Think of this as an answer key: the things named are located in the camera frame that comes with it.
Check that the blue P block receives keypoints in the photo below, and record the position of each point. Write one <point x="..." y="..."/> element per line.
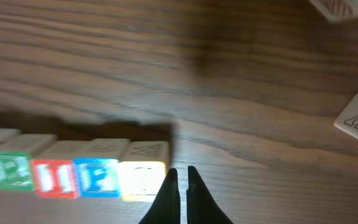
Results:
<point x="96" y="165"/>

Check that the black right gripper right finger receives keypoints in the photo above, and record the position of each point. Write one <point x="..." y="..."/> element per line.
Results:
<point x="200" y="205"/>

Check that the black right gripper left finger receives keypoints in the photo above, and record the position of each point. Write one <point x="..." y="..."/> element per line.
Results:
<point x="166" y="207"/>

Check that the green R block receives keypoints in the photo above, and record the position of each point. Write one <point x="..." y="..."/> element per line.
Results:
<point x="15" y="160"/>

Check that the red I block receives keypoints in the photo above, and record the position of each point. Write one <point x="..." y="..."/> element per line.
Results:
<point x="54" y="170"/>

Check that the yellow S block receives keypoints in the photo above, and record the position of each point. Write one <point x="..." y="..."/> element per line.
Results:
<point x="142" y="170"/>

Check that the plain yellow block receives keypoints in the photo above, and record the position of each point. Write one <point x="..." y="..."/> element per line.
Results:
<point x="337" y="10"/>

